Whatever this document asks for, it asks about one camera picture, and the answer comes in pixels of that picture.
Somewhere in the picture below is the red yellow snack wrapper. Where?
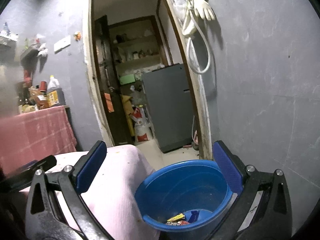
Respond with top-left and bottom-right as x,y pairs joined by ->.
165,213 -> 190,226

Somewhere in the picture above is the pink floral tablecloth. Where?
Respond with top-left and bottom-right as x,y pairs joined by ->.
15,144 -> 161,240

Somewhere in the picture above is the red checked cloth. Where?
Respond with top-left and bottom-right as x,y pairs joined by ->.
1,106 -> 77,175

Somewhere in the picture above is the blue plastic basin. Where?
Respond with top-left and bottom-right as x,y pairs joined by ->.
135,160 -> 233,239

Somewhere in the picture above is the white red rice sack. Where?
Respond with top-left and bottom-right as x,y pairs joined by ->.
130,107 -> 153,143

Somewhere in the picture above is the yellow bag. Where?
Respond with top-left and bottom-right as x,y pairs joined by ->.
121,95 -> 135,137

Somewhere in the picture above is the large oil jug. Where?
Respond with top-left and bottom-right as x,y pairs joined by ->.
47,75 -> 66,107

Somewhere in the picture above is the red cup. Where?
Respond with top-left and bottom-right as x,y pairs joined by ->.
39,81 -> 47,92

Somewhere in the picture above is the green box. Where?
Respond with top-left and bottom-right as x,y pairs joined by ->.
119,74 -> 136,85

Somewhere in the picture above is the grey refrigerator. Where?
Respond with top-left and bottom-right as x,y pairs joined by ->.
142,64 -> 194,153

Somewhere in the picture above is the white rubber glove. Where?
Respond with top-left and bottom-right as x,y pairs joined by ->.
188,0 -> 216,21

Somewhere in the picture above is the wooden door frame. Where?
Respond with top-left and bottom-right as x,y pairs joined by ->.
82,0 -> 213,160

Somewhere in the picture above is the white hose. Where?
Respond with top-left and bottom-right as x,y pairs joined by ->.
182,0 -> 212,75

